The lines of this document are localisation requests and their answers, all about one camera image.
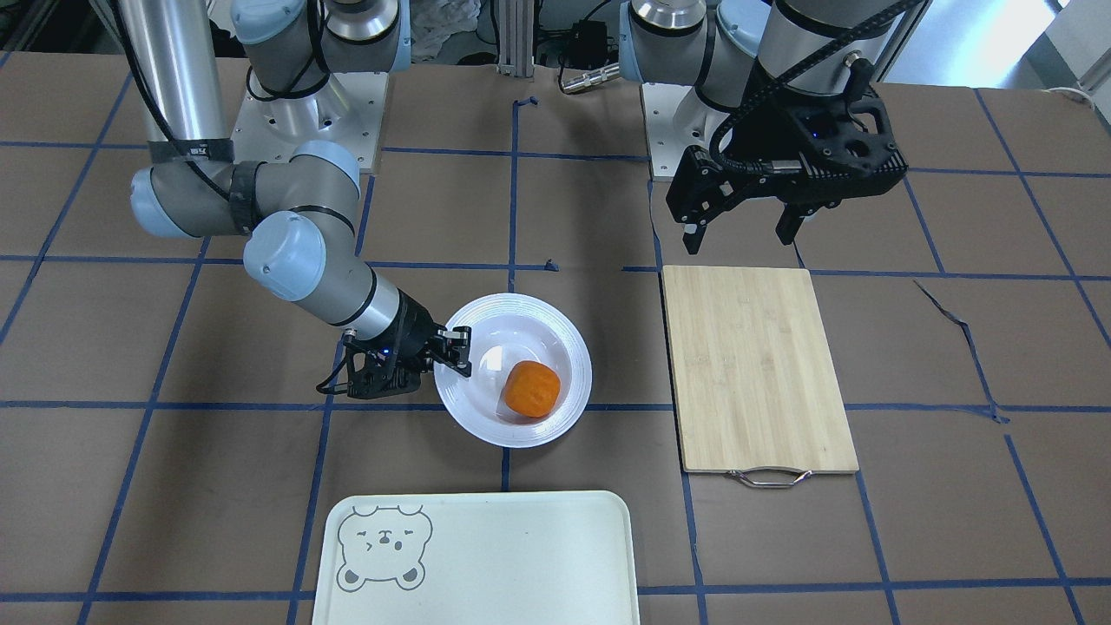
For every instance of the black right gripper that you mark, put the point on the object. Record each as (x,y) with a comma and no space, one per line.
(410,329)

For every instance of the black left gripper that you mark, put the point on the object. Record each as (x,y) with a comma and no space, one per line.
(775,136)

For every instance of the white round plate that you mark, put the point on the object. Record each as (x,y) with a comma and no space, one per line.
(507,328)

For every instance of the orange fruit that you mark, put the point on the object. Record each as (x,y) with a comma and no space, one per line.
(532,389)

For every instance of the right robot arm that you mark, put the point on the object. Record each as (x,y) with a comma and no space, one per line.
(297,214)

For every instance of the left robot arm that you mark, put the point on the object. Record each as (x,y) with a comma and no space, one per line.
(739,53)

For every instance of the cream bear tray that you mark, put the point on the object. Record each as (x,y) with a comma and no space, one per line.
(556,557)

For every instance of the bamboo cutting board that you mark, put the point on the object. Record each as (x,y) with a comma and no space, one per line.
(755,388)

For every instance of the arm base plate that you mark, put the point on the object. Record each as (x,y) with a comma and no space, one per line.
(348,110)
(675,118)

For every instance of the aluminium frame post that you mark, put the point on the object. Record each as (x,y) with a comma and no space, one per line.
(516,21)

